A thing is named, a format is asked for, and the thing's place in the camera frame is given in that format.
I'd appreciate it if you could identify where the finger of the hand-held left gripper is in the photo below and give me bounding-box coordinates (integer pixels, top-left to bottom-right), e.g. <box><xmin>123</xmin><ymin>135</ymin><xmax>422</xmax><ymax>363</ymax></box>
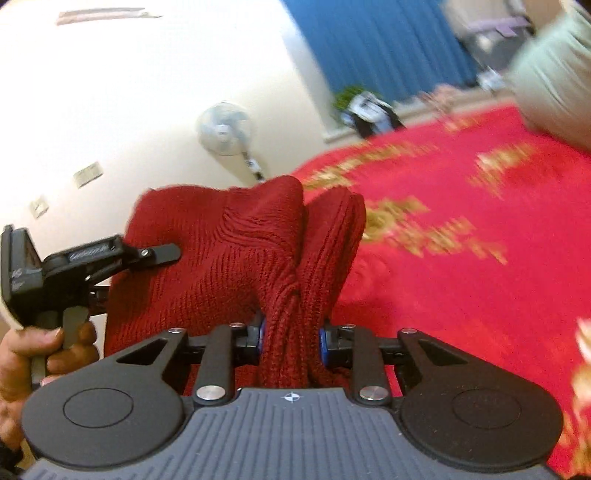
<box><xmin>137</xmin><ymin>243</ymin><xmax>182</xmax><ymax>269</ymax></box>

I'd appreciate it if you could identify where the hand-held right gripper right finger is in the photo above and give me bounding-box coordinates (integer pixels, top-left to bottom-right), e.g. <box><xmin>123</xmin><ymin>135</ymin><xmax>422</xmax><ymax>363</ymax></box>
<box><xmin>318</xmin><ymin>325</ymin><xmax>468</xmax><ymax>408</ymax></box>

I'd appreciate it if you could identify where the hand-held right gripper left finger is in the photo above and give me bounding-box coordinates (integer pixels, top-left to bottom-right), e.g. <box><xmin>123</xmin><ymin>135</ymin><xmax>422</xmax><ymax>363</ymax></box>
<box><xmin>112</xmin><ymin>320</ymin><xmax>267</xmax><ymax>408</ymax></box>

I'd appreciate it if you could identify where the dark red knit sweater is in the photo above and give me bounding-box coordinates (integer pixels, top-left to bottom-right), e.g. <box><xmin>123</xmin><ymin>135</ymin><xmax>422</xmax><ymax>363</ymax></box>
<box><xmin>103</xmin><ymin>175</ymin><xmax>368</xmax><ymax>398</ymax></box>

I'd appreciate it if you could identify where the pile of clothes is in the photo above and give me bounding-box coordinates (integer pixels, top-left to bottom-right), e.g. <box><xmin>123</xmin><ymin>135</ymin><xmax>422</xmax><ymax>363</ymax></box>
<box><xmin>341</xmin><ymin>90</ymin><xmax>406</xmax><ymax>138</ymax></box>

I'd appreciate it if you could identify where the person's left hand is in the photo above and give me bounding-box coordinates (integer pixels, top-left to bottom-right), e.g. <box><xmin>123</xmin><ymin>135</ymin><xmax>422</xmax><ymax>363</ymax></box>
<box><xmin>0</xmin><ymin>318</ymin><xmax>100</xmax><ymax>454</ymax></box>

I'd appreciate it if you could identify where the red floral blanket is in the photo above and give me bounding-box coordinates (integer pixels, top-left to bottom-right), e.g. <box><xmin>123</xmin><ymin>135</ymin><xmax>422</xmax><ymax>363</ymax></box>
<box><xmin>182</xmin><ymin>103</ymin><xmax>591</xmax><ymax>479</ymax></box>

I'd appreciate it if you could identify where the green plant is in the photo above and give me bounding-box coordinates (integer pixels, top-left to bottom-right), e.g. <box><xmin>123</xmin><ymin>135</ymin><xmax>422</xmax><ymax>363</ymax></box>
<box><xmin>333</xmin><ymin>85</ymin><xmax>370</xmax><ymax>113</ymax></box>

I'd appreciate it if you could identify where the pink cloth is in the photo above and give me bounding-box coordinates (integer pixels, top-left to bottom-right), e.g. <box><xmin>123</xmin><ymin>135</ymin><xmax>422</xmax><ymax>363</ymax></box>
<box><xmin>422</xmin><ymin>85</ymin><xmax>465</xmax><ymax>118</ymax></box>

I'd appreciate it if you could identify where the blue curtain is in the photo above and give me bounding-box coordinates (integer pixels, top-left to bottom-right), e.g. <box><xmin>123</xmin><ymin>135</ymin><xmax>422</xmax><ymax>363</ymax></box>
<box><xmin>281</xmin><ymin>0</ymin><xmax>481</xmax><ymax>108</ymax></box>

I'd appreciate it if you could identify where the pale green pillow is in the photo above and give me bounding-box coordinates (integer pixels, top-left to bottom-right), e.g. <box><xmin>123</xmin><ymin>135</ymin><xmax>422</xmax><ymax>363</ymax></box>
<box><xmin>505</xmin><ymin>4</ymin><xmax>591</xmax><ymax>152</ymax></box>

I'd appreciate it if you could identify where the purple cloth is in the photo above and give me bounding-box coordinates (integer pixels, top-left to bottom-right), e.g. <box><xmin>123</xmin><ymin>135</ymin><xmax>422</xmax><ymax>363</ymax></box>
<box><xmin>465</xmin><ymin>16</ymin><xmax>533</xmax><ymax>38</ymax></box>

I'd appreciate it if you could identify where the white pedestal fan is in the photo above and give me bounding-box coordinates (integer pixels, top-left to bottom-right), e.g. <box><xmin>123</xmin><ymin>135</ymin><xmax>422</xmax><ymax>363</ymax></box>
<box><xmin>196</xmin><ymin>102</ymin><xmax>267</xmax><ymax>182</ymax></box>

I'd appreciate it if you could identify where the grey wall strip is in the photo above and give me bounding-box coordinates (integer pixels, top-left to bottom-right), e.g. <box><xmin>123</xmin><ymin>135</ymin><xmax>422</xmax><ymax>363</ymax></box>
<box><xmin>56</xmin><ymin>7</ymin><xmax>163</xmax><ymax>25</ymax></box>

